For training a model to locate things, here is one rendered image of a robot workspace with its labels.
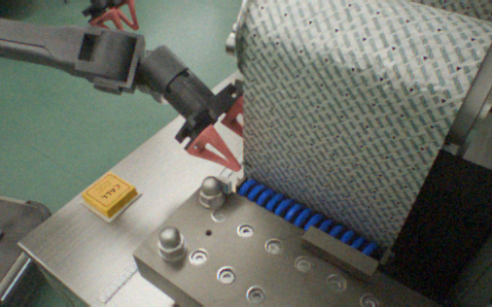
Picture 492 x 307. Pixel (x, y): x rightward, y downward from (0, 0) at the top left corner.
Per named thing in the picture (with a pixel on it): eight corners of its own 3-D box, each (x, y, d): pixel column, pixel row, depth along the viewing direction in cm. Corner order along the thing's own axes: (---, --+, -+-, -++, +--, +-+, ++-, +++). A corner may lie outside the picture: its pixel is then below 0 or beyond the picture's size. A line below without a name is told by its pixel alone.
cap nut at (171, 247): (171, 232, 54) (167, 213, 50) (193, 246, 52) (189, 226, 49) (153, 252, 51) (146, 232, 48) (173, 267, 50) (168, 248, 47)
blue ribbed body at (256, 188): (250, 187, 62) (250, 172, 60) (382, 257, 53) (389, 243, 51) (236, 201, 60) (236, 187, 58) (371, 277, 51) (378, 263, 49)
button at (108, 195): (113, 178, 78) (110, 170, 76) (138, 194, 75) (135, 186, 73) (84, 201, 74) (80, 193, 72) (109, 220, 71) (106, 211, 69)
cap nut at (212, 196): (210, 185, 59) (208, 164, 56) (229, 196, 58) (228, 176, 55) (193, 201, 57) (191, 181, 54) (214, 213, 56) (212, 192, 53)
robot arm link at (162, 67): (129, 60, 54) (160, 33, 55) (135, 75, 61) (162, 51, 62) (165, 95, 55) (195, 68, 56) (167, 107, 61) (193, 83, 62)
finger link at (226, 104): (233, 174, 60) (189, 130, 60) (259, 147, 64) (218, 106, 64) (254, 156, 54) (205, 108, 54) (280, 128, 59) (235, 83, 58)
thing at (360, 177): (244, 175, 62) (245, 75, 49) (390, 251, 53) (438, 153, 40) (243, 177, 62) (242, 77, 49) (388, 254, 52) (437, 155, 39)
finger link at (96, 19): (146, 26, 89) (119, -12, 84) (132, 42, 84) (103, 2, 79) (124, 37, 92) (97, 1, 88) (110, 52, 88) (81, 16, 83)
